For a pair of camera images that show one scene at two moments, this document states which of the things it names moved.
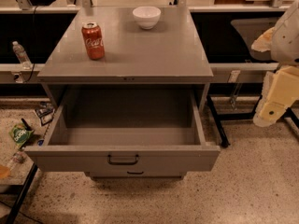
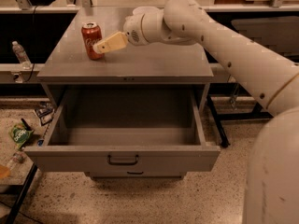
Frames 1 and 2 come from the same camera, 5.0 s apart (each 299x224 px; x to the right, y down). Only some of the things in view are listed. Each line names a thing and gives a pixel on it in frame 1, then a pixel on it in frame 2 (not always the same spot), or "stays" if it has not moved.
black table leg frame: (238, 89) stays
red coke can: (93, 39) stays
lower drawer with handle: (135, 175) stays
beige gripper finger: (280, 90) → (112, 42)
